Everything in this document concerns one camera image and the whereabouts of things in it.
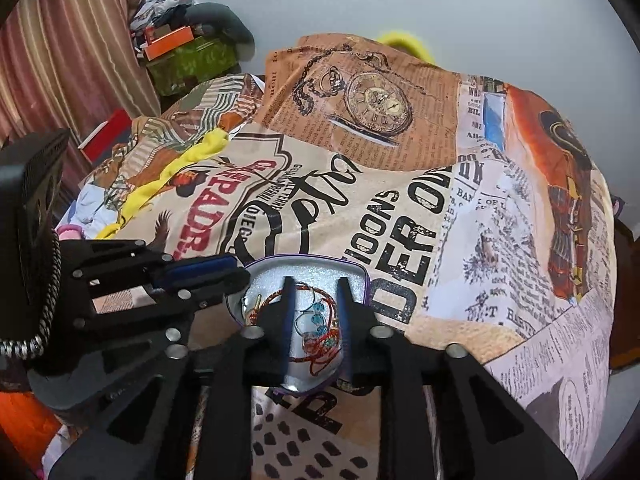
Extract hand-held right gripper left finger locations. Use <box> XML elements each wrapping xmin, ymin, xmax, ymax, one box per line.
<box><xmin>47</xmin><ymin>276</ymin><xmax>298</xmax><ymax>480</ymax></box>

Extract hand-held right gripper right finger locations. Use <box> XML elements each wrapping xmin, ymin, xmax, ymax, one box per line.
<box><xmin>336</xmin><ymin>276</ymin><xmax>583</xmax><ymax>480</ymax></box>

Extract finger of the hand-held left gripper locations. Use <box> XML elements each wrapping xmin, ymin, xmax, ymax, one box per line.
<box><xmin>74</xmin><ymin>267</ymin><xmax>251</xmax><ymax>347</ymax></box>
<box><xmin>60</xmin><ymin>239</ymin><xmax>239</xmax><ymax>292</ymax></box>

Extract red beaded bracelet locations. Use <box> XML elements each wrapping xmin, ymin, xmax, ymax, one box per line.
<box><xmin>250</xmin><ymin>285</ymin><xmax>347</xmax><ymax>377</ymax></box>

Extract purple heart-shaped jewelry box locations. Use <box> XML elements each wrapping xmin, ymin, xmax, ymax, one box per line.
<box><xmin>226</xmin><ymin>255</ymin><xmax>371</xmax><ymax>394</ymax></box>

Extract light blue cloth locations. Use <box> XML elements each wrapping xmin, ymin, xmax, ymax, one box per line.
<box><xmin>74</xmin><ymin>180</ymin><xmax>132</xmax><ymax>239</ymax></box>

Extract yellow cloth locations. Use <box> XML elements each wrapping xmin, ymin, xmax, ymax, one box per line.
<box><xmin>96</xmin><ymin>127</ymin><xmax>232</xmax><ymax>241</ymax></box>

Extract red and white box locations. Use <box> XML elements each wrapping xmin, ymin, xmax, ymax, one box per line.
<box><xmin>77</xmin><ymin>107</ymin><xmax>134</xmax><ymax>164</ymax></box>

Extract striped red curtain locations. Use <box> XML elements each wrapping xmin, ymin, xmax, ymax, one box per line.
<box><xmin>0</xmin><ymin>0</ymin><xmax>162</xmax><ymax>173</ymax></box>

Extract printed newspaper-pattern blanket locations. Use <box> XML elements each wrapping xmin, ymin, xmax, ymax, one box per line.
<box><xmin>55</xmin><ymin>34</ymin><xmax>619</xmax><ymax>480</ymax></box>

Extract green patterned storage box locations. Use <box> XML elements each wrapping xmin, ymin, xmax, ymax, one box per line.
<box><xmin>147</xmin><ymin>35</ymin><xmax>242</xmax><ymax>97</ymax></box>

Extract orange box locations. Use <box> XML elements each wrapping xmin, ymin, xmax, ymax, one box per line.
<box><xmin>142</xmin><ymin>25</ymin><xmax>195</xmax><ymax>61</ymax></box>

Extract pile of printed clothes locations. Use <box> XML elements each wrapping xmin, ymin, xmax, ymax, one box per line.
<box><xmin>129</xmin><ymin>0</ymin><xmax>197</xmax><ymax>32</ymax></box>

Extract yellow curved object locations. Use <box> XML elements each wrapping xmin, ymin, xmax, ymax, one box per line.
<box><xmin>375</xmin><ymin>30</ymin><xmax>439</xmax><ymax>64</ymax></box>

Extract braided coiled cable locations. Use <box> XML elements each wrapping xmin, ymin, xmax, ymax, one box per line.
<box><xmin>0</xmin><ymin>229</ymin><xmax>64</xmax><ymax>361</ymax></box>

